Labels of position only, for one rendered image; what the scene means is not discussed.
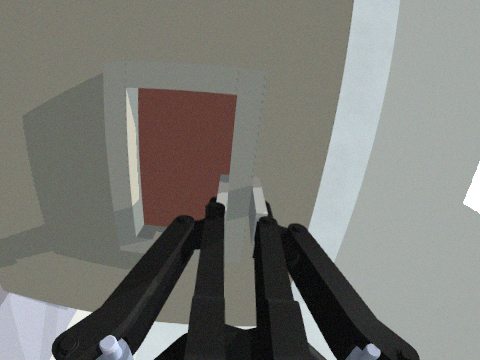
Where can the dark grey board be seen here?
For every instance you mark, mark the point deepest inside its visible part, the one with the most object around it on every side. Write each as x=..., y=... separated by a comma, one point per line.
x=58, y=236

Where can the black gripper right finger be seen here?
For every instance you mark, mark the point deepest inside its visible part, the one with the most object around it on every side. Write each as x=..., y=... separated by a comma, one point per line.
x=339, y=312

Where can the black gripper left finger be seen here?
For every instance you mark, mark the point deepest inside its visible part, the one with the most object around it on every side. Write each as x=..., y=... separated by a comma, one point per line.
x=116, y=330

